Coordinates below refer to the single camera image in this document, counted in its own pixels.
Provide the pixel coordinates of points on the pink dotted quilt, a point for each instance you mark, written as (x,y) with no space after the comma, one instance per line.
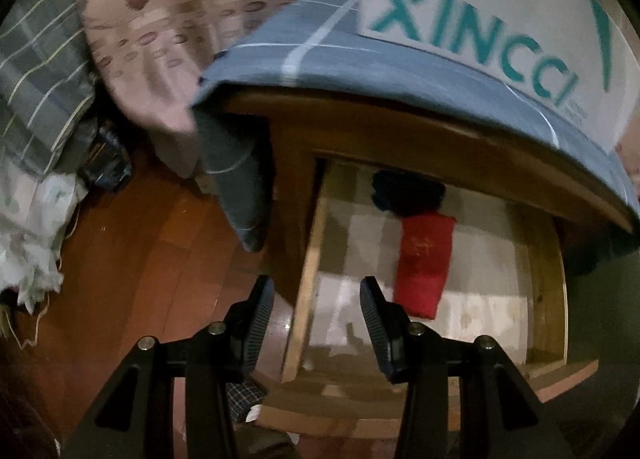
(165,39)

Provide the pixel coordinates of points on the dark blue object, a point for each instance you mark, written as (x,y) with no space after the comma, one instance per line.
(107,169)

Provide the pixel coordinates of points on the wooden drawer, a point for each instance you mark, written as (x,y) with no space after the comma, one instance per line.
(310,279)

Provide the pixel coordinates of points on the grey plaid pillow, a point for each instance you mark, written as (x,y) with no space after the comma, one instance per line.
(40,79)

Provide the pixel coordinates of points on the blue plaid bedsheet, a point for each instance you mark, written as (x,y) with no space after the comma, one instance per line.
(310,39)

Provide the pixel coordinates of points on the glossy drawer liner paper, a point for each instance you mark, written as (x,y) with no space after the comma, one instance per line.
(480,289)

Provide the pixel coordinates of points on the red folded underwear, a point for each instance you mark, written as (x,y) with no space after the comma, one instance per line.
(425,264)

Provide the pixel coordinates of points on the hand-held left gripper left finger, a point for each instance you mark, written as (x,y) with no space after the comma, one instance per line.
(257,324)

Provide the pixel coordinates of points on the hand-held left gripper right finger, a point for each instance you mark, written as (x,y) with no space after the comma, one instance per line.
(377,324)

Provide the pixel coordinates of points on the black lace underwear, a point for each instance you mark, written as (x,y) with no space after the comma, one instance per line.
(407,191)

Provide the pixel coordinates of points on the wooden nightstand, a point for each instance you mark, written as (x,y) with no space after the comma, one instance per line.
(380,139)

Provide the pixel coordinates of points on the dark plaid cloth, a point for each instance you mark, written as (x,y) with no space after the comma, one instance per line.
(245,396)

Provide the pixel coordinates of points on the white floral cloth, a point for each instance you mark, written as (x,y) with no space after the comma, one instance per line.
(35,219)

